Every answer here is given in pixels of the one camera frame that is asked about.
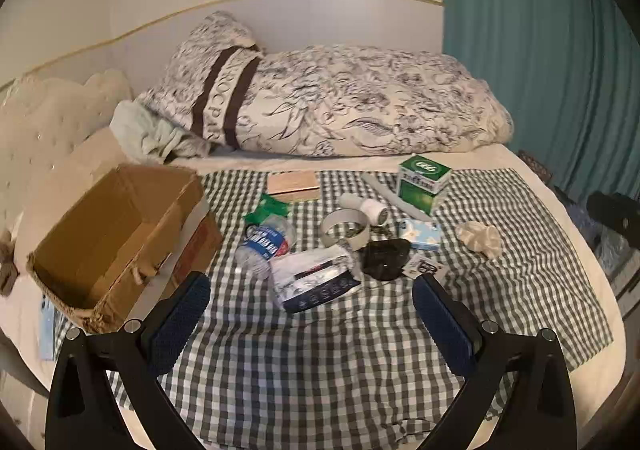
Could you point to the small printed card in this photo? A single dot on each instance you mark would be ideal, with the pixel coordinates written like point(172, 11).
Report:
point(425, 267)

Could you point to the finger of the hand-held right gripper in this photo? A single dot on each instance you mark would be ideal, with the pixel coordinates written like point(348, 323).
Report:
point(612, 212)

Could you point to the green checkered cloth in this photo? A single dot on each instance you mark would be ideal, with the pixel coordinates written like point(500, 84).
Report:
point(300, 355)

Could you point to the green sachet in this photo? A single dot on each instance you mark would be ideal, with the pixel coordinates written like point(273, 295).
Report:
point(267, 207)

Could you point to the white and navy packet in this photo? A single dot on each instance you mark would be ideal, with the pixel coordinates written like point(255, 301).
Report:
point(312, 280)

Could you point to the blue floral tissue pack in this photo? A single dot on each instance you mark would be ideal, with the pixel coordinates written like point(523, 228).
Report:
point(420, 235)

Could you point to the white pill bottle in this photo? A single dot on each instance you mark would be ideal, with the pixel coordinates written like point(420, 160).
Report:
point(367, 209)

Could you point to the black pouch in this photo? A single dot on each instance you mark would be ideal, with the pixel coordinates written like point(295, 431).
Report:
point(385, 260)

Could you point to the teal curtain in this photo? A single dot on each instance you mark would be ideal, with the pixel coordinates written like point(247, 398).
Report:
point(540, 30)

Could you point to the brown cardboard box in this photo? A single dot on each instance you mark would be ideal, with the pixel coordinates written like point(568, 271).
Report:
point(125, 210)

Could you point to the clear plastic bags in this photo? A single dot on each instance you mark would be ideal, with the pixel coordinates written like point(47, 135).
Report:
point(612, 255)

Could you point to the grey tape roll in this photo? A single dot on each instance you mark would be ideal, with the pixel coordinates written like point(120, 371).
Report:
point(330, 232)

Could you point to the dark patterned fabric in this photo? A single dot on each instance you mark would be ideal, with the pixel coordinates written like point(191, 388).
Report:
point(537, 166)

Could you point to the white tissue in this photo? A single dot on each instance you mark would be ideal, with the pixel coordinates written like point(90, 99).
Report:
point(480, 240)

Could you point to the cream tufted headboard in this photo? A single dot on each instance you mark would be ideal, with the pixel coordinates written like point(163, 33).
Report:
point(45, 130)

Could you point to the clear plastic water bottle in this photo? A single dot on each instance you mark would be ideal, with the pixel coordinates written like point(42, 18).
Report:
point(262, 245)

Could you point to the green and white carton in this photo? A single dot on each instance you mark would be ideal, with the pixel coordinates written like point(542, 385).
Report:
point(422, 185)

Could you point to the pale green towel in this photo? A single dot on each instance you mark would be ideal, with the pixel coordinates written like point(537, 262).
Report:
point(145, 135)

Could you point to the floral printed quilt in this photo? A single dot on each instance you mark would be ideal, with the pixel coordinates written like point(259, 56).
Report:
point(325, 100)

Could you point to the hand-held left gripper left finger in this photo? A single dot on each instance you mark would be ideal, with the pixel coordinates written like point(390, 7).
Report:
point(182, 320)

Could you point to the white foam tube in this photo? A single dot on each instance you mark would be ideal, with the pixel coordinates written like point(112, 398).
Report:
point(385, 192)

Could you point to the pale blue paper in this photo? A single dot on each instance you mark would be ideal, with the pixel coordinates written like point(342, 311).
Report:
point(49, 330)

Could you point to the brown wooden block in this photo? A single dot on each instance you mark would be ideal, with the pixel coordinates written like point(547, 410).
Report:
point(292, 185)

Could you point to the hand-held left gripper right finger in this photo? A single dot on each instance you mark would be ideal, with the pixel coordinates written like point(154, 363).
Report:
point(442, 325)

